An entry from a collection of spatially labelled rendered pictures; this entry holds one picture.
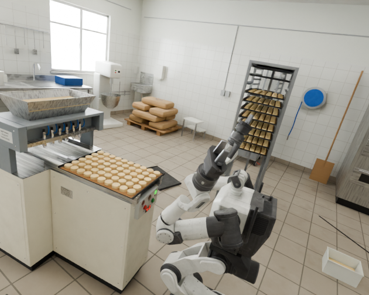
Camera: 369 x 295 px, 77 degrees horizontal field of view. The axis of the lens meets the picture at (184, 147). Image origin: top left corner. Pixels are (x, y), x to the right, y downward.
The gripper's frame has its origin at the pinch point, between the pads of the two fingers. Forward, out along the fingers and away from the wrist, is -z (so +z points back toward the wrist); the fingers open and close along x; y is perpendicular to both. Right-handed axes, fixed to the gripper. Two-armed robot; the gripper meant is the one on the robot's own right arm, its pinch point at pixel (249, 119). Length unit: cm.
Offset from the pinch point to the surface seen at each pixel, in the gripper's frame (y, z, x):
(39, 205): 65, 128, 61
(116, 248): 15, 120, 22
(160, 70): 452, -15, -213
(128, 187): 23, 76, 34
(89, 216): 38, 113, 38
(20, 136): 67, 80, 89
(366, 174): -19, -37, -298
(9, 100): 90, 70, 97
